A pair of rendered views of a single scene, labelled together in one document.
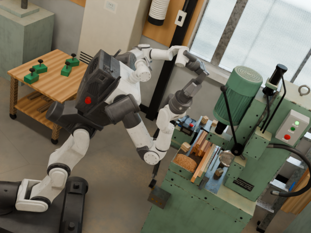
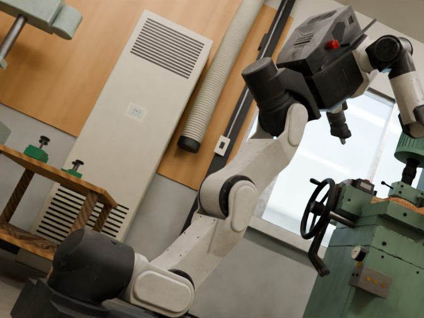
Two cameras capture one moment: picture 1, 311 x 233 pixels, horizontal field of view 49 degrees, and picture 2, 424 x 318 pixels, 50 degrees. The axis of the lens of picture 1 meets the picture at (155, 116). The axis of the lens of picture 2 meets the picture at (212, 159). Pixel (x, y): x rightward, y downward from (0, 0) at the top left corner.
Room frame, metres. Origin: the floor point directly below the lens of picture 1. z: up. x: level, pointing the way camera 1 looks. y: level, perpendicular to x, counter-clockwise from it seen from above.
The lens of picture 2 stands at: (0.08, 0.94, 0.37)
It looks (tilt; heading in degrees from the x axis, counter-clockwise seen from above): 13 degrees up; 345
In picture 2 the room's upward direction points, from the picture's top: 24 degrees clockwise
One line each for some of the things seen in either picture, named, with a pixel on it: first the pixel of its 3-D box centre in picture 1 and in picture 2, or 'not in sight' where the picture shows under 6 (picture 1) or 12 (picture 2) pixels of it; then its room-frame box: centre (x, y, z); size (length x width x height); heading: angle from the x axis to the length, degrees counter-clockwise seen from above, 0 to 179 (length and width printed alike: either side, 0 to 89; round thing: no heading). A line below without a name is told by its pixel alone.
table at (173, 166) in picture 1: (193, 143); (365, 217); (1.80, -0.30, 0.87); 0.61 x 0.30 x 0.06; 167
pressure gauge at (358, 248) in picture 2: (152, 184); (359, 255); (1.53, -0.13, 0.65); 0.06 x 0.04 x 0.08; 167
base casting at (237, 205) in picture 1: (216, 175); (409, 262); (1.71, -0.52, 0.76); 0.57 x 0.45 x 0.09; 77
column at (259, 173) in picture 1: (268, 144); not in sight; (1.67, -0.68, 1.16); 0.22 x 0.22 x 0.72; 77
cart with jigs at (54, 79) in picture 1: (56, 91); (41, 212); (2.54, 0.95, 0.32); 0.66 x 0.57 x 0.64; 166
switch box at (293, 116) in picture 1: (291, 127); not in sight; (1.53, -0.68, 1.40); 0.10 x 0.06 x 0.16; 77
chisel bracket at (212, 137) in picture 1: (218, 138); (406, 196); (1.73, -0.42, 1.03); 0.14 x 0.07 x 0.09; 77
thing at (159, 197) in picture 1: (158, 197); (370, 281); (1.51, -0.20, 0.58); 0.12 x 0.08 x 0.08; 77
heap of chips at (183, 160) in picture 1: (186, 160); (402, 204); (1.56, -0.27, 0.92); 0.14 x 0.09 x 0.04; 77
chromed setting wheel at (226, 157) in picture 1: (229, 159); not in sight; (1.59, -0.50, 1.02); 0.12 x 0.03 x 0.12; 77
